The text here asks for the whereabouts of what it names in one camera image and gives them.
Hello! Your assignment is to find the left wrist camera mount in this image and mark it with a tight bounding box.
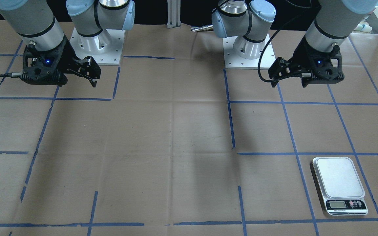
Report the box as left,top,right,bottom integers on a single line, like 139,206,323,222
302,42,345,87

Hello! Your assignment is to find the aluminium profile post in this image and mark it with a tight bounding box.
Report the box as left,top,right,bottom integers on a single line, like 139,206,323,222
167,0,181,29

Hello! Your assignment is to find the silver digital kitchen scale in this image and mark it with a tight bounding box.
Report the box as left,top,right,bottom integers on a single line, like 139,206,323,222
312,157,368,216

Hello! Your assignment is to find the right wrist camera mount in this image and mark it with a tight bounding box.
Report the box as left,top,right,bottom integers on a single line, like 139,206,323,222
20,43,68,87

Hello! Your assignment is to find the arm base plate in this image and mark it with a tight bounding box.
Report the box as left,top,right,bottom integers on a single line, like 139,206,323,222
222,34,270,69
70,28,127,66

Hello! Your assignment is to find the metal cable connector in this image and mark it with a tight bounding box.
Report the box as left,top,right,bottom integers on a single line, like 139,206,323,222
191,25,214,32

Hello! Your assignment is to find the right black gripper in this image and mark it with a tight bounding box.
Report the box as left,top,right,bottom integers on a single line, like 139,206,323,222
54,35,101,88

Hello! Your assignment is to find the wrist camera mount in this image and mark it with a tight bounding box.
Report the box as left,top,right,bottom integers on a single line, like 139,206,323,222
302,42,345,87
20,43,68,87

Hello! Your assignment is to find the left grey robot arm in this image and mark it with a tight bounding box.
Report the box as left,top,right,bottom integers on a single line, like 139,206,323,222
211,0,378,87

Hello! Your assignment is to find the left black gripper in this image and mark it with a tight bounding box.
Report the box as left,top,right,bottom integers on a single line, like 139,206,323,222
268,36,317,87

